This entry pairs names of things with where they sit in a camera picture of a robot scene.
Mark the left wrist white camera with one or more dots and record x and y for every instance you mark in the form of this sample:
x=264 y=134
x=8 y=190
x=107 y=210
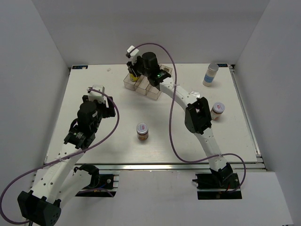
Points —
x=95 y=95

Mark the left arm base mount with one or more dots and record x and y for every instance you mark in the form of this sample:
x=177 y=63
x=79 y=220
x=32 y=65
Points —
x=102 y=184

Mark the clear plastic organizer tray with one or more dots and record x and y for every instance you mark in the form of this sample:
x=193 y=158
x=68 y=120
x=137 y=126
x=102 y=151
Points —
x=148 y=86

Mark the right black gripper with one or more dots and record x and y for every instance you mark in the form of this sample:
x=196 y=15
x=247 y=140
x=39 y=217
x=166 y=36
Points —
x=132 y=67

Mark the red label spice jar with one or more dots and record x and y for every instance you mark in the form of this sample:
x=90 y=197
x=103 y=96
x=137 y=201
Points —
x=142 y=131

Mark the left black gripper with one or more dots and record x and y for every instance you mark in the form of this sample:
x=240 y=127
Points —
x=108 y=111

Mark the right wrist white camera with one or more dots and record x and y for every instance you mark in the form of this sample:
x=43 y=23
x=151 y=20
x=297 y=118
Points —
x=132 y=54

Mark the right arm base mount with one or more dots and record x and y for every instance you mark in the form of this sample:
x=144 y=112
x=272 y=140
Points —
x=209 y=187

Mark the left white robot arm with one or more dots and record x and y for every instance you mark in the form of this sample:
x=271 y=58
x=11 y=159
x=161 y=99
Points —
x=62 y=181

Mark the wrist white camera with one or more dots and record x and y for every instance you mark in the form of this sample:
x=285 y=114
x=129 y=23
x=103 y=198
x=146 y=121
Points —
x=132 y=54
x=95 y=95

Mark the white bottle silver cap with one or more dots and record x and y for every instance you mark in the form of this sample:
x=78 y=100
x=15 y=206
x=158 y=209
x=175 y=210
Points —
x=195 y=93

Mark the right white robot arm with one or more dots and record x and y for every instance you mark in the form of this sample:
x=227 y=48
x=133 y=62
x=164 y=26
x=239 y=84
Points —
x=197 y=113

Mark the yellow label brown bottle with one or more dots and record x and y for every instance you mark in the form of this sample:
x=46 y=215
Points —
x=133 y=78

